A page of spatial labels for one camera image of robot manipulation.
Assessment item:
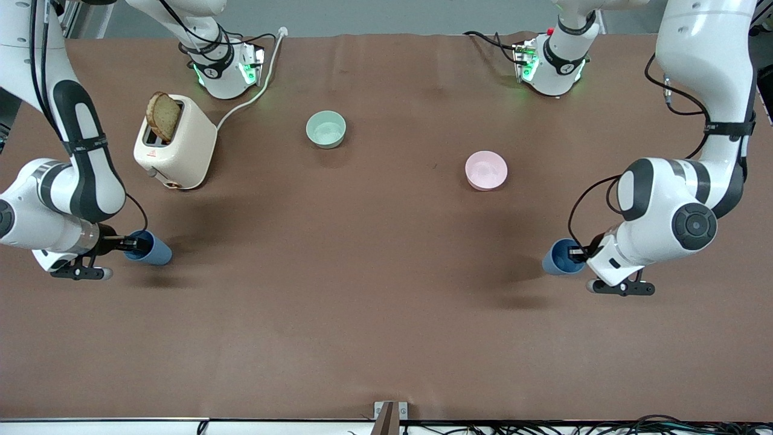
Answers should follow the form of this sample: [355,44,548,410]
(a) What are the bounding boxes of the blue ribbed plastic cup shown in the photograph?
[124,230,173,266]
[542,238,588,276]

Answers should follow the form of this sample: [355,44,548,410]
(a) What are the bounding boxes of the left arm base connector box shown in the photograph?
[513,38,540,83]

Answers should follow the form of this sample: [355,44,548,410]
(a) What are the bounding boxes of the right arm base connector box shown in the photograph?
[237,41,266,86]

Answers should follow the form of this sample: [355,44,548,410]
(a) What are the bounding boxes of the cream white toaster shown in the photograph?
[133,94,218,191]

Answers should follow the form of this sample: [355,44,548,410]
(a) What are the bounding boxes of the pink bowl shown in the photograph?
[464,150,508,192]

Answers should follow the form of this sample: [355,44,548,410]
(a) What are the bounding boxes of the brown bread slice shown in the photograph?
[146,91,182,144]

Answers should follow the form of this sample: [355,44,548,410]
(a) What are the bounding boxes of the brown table cover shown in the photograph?
[0,32,773,422]

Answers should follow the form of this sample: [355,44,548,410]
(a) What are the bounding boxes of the mint green bowl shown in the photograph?
[305,110,347,149]

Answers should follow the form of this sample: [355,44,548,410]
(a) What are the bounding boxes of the black cable bundle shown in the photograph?
[405,414,773,435]

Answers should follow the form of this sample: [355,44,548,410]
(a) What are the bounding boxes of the white table edge rail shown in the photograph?
[0,417,773,435]

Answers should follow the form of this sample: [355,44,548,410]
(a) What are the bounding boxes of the white toaster power cable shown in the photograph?
[216,27,288,131]

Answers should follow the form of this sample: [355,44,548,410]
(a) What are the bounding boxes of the aluminium frame profile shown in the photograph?
[752,0,773,34]
[60,0,98,40]

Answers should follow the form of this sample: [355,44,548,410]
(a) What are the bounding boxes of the black right arm base cable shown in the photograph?
[158,0,277,55]

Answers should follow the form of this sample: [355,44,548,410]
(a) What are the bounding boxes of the black arm base cable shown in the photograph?
[463,30,523,65]
[158,0,277,55]

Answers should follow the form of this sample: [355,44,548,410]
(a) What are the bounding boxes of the black left arm base cable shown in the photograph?
[463,30,523,65]

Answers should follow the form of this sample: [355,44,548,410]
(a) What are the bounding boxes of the grey metal bracket with post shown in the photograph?
[373,401,409,435]

